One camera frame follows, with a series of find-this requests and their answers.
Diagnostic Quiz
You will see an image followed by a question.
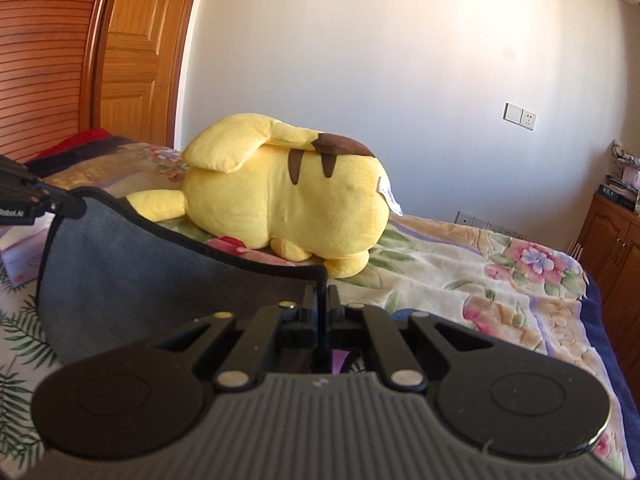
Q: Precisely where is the grey towel with black edge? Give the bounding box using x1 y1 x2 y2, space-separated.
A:
36 186 328 367

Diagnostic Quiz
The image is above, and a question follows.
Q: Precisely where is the pink and white box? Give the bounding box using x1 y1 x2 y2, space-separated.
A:
0 224 52 292

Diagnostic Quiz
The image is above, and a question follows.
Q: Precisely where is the stack of books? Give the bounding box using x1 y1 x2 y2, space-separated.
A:
597 175 640 212

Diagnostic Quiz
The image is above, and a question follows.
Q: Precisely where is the wooden cabinet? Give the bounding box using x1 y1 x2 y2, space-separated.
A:
575 191 640 378

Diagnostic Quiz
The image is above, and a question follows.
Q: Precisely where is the row of wall sockets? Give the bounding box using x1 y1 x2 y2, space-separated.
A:
454 210 527 239

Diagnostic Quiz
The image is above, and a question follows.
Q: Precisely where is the wooden louvered wardrobe door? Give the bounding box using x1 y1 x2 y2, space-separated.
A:
0 0 120 165

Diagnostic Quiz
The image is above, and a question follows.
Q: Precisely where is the dark blue bed sheet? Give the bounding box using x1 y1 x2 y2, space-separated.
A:
582 270 640 466

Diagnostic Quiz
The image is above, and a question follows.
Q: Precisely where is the floral blanket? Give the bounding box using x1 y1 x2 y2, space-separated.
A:
42 141 626 478

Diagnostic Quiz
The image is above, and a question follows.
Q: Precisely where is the red knitted cloth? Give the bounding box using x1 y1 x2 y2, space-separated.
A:
46 128 123 157

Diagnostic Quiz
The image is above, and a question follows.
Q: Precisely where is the leaf print sheet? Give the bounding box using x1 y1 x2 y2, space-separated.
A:
0 260 63 480

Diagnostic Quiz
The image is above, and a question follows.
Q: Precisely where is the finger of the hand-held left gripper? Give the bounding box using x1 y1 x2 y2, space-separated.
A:
0 154 85 220

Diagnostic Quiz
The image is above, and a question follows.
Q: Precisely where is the crumpled patterned bag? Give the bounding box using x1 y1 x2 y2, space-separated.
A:
610 140 640 167

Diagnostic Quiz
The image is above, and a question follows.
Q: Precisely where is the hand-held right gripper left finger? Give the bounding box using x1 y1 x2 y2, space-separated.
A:
145 282 319 392

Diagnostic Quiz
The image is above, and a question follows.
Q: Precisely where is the yellow plush toy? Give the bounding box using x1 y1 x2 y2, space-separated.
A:
124 113 404 277

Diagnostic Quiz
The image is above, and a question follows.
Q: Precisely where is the white wall switch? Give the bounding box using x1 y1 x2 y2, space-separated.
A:
503 102 539 132

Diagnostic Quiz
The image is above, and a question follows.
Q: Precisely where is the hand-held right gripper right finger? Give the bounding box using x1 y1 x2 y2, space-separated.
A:
320 284 493 394

